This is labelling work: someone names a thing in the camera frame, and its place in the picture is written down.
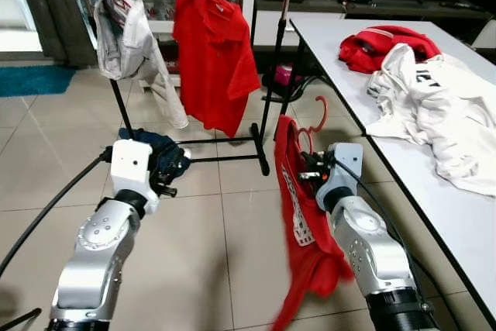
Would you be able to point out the red jersey white number print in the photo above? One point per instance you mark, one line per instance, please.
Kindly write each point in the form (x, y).
(310, 269)

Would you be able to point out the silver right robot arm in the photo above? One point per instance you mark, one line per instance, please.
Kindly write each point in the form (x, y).
(372, 253)

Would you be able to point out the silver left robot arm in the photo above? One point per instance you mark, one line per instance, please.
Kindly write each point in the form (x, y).
(93, 261)

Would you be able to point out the small white object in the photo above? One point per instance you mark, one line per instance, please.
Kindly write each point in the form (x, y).
(185, 152)

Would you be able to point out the dark blue garment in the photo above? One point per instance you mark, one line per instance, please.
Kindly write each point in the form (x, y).
(155, 141)

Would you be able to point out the black pink bag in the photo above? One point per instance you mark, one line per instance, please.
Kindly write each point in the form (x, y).
(280, 77)

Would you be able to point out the plain red shirt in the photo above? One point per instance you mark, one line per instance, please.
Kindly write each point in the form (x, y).
(217, 60)

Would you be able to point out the red shirt white collar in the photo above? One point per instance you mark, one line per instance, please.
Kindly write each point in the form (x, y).
(372, 52)

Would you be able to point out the white grey shirt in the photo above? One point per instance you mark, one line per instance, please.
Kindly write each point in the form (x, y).
(128, 36)

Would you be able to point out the white printed shirt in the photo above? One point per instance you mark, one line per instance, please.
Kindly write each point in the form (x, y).
(442, 106)

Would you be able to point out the teal rug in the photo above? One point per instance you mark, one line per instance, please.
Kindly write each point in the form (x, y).
(35, 81)

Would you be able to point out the black tv console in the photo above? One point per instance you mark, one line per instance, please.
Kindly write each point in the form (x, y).
(387, 5)

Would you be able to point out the dark grey curtain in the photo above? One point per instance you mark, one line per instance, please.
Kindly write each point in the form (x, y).
(54, 13)

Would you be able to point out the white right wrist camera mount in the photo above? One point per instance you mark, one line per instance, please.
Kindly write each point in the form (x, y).
(345, 162)

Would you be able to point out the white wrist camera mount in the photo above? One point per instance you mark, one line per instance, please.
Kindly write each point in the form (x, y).
(132, 164)
(345, 162)

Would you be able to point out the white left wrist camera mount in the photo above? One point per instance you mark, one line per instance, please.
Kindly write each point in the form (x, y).
(132, 164)

